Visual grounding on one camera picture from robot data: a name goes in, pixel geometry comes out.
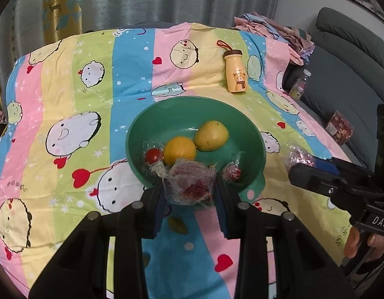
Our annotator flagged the person's right hand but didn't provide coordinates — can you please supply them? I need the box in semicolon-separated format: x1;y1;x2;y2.
343;224;384;260

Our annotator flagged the yellow bear bottle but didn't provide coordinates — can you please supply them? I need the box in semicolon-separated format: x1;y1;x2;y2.
217;40;247;93

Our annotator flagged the clear plastic bottle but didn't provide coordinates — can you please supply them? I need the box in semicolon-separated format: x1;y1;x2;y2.
288;70;312;100

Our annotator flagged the large yellow citrus fruit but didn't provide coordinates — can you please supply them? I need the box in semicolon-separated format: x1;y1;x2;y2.
164;136;197;166

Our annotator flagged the pastel folded clothes pile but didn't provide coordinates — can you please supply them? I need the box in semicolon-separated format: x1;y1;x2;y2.
234;12;315;66

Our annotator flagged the grey sofa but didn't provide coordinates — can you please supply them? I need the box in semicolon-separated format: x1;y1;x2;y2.
284;6;384;175

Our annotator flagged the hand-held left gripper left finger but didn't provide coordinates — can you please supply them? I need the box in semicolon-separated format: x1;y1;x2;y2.
28;179;167;299

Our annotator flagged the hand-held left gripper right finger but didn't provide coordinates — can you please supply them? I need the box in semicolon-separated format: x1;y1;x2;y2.
214;176;356;299

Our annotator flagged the grey curtain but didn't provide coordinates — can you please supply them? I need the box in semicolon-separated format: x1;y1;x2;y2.
83;0;283;33

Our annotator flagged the gold patterned curtain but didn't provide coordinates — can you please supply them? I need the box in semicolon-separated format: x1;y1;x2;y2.
0;0;85;100

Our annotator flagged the green plastic basin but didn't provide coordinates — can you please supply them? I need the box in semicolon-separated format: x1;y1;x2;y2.
125;96;268;206

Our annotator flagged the black bag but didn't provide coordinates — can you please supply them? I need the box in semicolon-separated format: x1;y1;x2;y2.
282;65;305;94

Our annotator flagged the cartoon printed blanket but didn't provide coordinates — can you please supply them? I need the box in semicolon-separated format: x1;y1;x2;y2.
0;22;361;299

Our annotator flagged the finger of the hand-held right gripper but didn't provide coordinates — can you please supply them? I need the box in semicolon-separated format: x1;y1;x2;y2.
313;157;376;182
288;163;346;199

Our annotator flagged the red patterned packet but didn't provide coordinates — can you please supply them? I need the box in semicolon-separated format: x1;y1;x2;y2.
325;110;355;145

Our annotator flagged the large red fruit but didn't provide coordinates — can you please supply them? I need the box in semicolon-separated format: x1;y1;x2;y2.
150;158;218;208

